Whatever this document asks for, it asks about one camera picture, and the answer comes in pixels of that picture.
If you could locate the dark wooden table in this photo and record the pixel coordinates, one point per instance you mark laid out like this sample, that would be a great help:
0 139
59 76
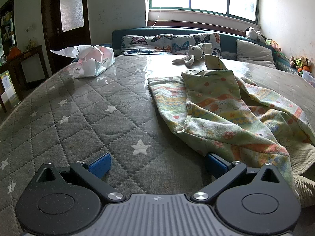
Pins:
29 52

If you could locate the panda plush toy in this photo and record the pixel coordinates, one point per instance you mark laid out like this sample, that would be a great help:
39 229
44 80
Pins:
252 33

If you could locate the grey pillow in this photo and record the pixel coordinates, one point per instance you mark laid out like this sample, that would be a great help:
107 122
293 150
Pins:
254 51

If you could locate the brown bear plush toy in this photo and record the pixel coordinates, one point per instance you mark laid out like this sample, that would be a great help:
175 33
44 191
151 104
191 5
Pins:
306 61

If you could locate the white rabbit plush toy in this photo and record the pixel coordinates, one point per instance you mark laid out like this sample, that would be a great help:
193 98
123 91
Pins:
193 52

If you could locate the patterned fleece jacket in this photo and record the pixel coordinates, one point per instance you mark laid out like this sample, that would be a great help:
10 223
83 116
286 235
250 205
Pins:
221 108

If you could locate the teal bed frame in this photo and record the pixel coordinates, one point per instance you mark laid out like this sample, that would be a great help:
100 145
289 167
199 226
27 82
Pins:
227 39

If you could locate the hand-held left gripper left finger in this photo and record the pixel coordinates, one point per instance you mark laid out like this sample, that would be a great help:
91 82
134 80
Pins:
99 164

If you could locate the wooden shelf with goods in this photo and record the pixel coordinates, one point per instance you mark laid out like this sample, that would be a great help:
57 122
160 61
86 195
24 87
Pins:
7 29

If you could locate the blue pillow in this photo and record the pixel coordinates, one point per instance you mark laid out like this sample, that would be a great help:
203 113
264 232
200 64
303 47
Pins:
106 45

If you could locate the pink green plush toy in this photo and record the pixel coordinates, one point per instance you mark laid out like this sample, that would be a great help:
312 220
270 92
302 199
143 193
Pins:
273 44

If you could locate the dark wooden glass door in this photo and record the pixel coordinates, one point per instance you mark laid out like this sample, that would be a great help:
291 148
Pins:
53 36

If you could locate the grey quilted star mattress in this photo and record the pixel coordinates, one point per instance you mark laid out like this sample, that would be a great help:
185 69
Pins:
86 108

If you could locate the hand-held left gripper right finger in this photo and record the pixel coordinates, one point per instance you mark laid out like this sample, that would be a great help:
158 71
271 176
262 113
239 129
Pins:
216 164

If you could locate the clear plastic storage box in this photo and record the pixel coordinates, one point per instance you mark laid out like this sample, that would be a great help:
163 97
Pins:
308 78

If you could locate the orange bag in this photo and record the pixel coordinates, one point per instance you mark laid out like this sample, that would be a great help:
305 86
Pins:
14 52

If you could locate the white plastic bag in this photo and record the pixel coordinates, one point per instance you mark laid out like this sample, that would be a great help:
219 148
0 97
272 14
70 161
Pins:
93 64

